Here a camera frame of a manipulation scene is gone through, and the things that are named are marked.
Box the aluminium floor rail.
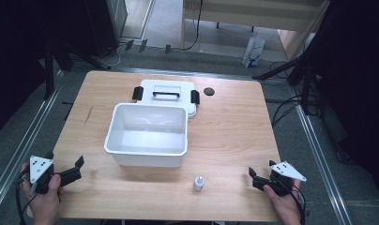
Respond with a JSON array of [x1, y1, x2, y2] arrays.
[[290, 88, 355, 225], [0, 69, 66, 218]]

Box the black metal stand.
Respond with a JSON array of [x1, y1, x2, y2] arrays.
[[42, 37, 74, 101]]

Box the white plastic storage box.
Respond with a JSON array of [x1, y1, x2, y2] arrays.
[[103, 102, 190, 169]]

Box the white lid with black handle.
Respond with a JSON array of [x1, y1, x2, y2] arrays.
[[131, 78, 201, 119]]

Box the person's right hand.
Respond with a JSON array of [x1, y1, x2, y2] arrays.
[[262, 178, 303, 225]]

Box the light wooden desk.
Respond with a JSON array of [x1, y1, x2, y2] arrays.
[[179, 0, 331, 62]]

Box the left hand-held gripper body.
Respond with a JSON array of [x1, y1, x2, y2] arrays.
[[27, 155, 83, 195]]

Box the white paper bag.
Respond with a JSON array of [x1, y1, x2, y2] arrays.
[[241, 35, 266, 68]]

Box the black tripod stand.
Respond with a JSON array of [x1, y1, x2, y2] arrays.
[[252, 43, 318, 115]]

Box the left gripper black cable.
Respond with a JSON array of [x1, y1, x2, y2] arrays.
[[14, 177, 38, 225]]

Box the black cabinet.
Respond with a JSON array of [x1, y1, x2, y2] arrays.
[[83, 0, 129, 59]]

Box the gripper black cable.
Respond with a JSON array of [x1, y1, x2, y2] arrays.
[[278, 178, 308, 225], [14, 177, 38, 225]]

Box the person's left hand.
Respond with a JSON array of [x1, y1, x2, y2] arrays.
[[20, 162, 66, 225]]

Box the small white bottle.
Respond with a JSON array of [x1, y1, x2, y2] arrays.
[[192, 175, 205, 192]]

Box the black floor cables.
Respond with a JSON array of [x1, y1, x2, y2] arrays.
[[265, 60, 320, 128]]

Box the white floor cable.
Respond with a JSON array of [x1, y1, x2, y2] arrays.
[[106, 43, 127, 68]]

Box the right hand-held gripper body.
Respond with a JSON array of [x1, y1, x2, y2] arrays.
[[251, 160, 308, 198]]

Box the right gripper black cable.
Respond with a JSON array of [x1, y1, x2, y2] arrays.
[[278, 178, 308, 225]]

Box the black hanging cable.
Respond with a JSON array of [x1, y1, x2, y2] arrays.
[[179, 0, 205, 53]]

